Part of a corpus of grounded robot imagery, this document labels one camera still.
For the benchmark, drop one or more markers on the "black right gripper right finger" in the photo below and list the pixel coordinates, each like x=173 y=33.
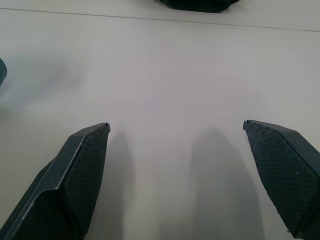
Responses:
x=282 y=175

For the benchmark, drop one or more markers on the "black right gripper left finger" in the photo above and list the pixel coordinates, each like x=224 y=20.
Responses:
x=62 y=185

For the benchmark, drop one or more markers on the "dark teal object edge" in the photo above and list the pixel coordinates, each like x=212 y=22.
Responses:
x=2 y=72

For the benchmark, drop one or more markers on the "dark object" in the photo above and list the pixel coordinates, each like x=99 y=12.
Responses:
x=193 y=5

